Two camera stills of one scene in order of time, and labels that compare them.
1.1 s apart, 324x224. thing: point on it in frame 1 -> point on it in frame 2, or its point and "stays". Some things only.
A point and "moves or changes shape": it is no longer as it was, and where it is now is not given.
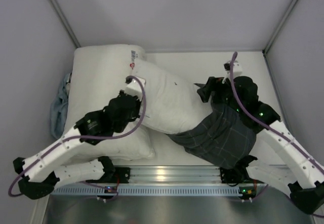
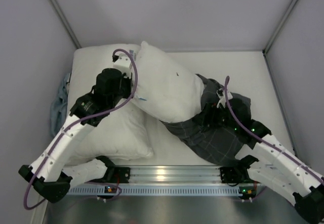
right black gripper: [210, 87] -> [212, 113]
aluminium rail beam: [173, 174] stays
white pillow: [171, 104] moves or changes shape
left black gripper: [132, 98] -> [127, 83]
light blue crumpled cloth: [59, 109] stays
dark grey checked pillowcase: [223, 139] moves or changes shape
